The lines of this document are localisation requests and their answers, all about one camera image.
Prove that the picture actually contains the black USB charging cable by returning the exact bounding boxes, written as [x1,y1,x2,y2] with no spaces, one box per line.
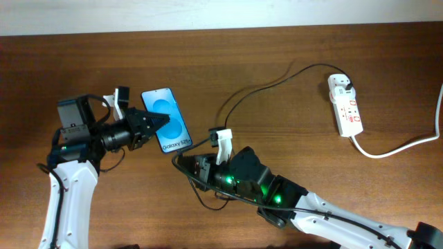
[176,63,354,211]

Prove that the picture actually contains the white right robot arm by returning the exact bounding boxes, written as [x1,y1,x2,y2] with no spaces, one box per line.
[172,147,442,249]

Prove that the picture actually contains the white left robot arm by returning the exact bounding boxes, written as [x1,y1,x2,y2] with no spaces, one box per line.
[38,94,170,248]

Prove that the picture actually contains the white charger plug adapter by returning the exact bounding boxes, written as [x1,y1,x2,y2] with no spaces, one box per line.
[329,86,356,104]

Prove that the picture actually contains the white power strip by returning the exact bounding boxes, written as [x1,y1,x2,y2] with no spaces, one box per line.
[327,74,363,137]

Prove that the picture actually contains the white power strip cord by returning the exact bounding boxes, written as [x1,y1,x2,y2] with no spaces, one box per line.
[348,82,443,159]

